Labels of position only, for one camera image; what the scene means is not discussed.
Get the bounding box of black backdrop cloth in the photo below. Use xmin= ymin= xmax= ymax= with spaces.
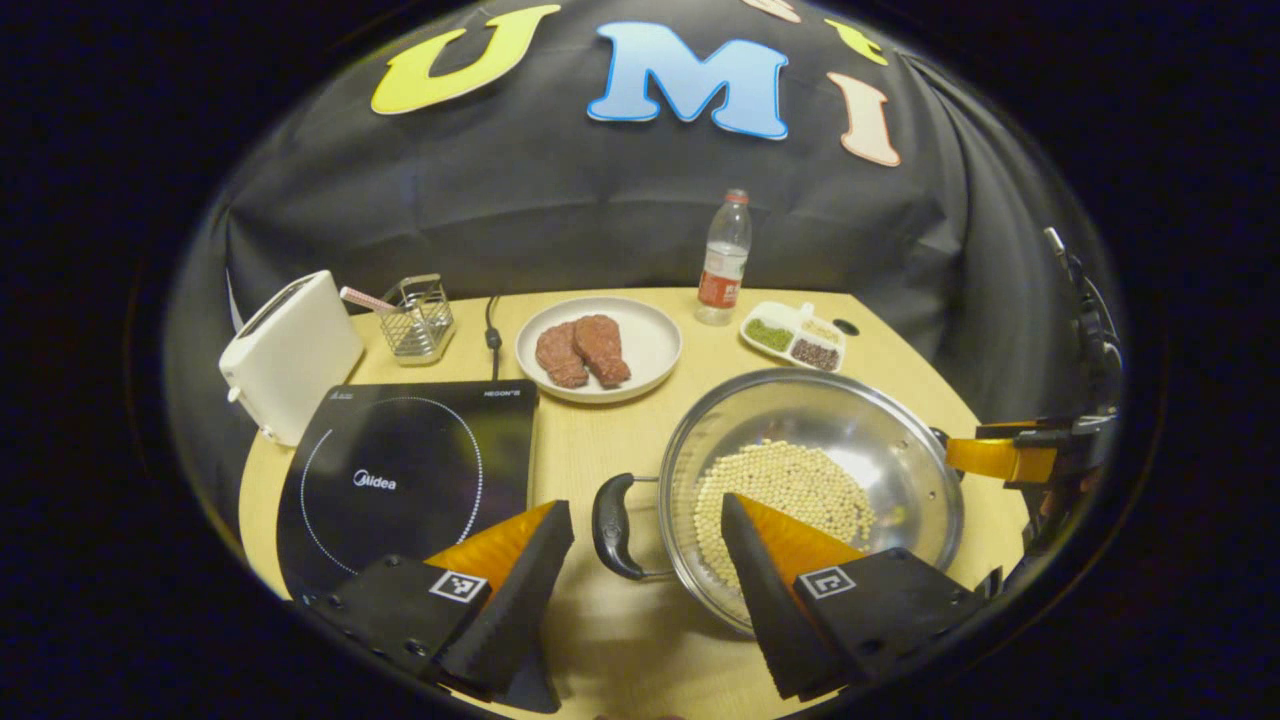
xmin=165 ymin=0 xmax=1126 ymax=561

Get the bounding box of clear plastic water bottle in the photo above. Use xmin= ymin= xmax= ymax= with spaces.
xmin=695 ymin=188 xmax=753 ymax=327

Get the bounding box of metal wire utensil basket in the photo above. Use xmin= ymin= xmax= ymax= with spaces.
xmin=378 ymin=274 xmax=457 ymax=366

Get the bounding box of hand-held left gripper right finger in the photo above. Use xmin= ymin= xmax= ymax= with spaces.
xmin=720 ymin=492 xmax=1004 ymax=701

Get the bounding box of stainless steel pot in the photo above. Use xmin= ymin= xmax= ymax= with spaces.
xmin=592 ymin=367 xmax=966 ymax=636

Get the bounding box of white round plate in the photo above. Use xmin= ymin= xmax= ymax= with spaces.
xmin=515 ymin=296 xmax=684 ymax=405

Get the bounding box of brown meat piece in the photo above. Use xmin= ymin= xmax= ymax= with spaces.
xmin=535 ymin=322 xmax=591 ymax=389
xmin=572 ymin=314 xmax=632 ymax=389

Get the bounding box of white toaster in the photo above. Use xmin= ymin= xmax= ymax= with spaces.
xmin=218 ymin=270 xmax=366 ymax=448

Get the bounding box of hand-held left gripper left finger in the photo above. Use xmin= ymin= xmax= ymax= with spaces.
xmin=298 ymin=498 xmax=578 ymax=716

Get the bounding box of black induction cooktop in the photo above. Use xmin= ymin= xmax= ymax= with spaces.
xmin=275 ymin=378 xmax=541 ymax=601

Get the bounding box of white divided dish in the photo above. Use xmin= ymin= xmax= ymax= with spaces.
xmin=738 ymin=300 xmax=848 ymax=374

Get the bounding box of pile of soybeans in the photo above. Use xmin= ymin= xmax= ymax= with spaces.
xmin=693 ymin=440 xmax=879 ymax=591

